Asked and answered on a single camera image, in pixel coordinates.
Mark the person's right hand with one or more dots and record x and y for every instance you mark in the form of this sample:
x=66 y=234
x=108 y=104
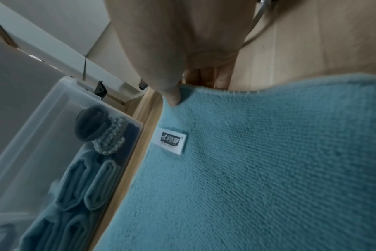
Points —
x=175 y=36

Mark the dark blue grey cloth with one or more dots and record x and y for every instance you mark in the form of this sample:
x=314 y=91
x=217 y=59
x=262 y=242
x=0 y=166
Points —
x=90 y=122

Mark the clear plastic storage box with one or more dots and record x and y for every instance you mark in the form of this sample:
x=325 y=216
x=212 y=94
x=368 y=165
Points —
x=20 y=147

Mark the white shelf unit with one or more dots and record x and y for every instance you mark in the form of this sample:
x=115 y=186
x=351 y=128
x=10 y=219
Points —
x=51 y=14

